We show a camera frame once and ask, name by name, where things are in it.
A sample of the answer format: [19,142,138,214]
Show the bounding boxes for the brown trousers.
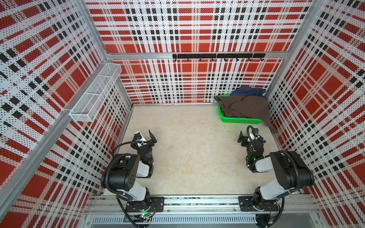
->
[214,96,277,133]

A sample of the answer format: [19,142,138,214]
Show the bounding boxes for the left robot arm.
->
[101,131,157,212]

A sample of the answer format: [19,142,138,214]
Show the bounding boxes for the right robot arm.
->
[238,125,315,211]

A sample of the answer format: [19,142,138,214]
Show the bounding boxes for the green plastic basket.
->
[217,104,262,124]

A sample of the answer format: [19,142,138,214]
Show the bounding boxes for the blue denim jeans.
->
[230,85,266,97]

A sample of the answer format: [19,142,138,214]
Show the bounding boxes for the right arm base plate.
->
[238,196,279,212]

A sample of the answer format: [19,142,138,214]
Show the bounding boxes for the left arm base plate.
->
[125,197,165,213]

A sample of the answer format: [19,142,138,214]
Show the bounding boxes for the aluminium front rail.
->
[86,194,319,215]

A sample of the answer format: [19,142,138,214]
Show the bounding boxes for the white wire mesh shelf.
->
[69,63,121,123]

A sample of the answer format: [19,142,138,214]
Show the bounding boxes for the black hook rail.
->
[172,53,266,60]

